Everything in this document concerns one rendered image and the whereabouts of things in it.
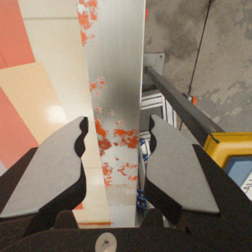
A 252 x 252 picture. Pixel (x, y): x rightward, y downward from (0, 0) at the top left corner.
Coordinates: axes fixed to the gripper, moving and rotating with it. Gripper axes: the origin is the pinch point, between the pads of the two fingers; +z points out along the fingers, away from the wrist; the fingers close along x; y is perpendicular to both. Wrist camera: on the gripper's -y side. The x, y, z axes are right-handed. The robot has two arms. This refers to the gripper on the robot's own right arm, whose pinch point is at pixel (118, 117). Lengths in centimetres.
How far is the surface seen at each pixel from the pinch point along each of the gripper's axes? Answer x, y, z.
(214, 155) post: 12.8, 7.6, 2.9
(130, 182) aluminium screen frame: 1.1, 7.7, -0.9
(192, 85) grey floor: 56, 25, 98
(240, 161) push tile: 14.8, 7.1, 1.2
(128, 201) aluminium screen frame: 0.9, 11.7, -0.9
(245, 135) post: 17.2, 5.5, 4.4
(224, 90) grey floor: 83, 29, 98
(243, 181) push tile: 16.8, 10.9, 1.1
